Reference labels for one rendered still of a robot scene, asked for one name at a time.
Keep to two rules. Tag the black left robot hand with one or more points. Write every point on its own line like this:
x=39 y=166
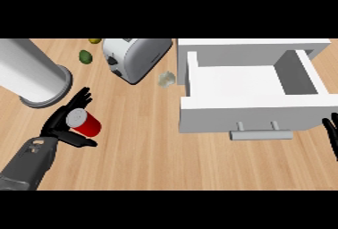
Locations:
x=57 y=121

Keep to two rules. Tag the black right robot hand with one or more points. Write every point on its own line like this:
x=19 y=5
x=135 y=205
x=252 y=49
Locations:
x=331 y=131

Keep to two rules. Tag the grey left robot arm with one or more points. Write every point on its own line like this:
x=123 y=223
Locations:
x=29 y=164

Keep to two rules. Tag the red can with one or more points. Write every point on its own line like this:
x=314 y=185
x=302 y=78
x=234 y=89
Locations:
x=86 y=121

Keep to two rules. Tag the white open drawer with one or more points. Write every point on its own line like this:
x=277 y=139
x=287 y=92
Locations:
x=256 y=101

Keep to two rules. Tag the grey paper towel holder base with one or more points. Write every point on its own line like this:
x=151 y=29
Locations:
x=61 y=89

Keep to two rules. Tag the green avocado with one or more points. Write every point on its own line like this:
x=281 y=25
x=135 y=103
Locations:
x=85 y=56

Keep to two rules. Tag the silver toaster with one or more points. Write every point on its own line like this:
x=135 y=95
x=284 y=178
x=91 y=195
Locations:
x=135 y=58

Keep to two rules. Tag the yellow-green fruit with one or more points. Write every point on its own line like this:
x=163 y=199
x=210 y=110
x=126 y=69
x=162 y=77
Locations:
x=95 y=40

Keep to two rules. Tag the pale crumpled lump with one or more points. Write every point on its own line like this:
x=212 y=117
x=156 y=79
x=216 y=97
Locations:
x=168 y=79

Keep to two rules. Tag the white cabinet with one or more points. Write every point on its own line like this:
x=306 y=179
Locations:
x=247 y=50

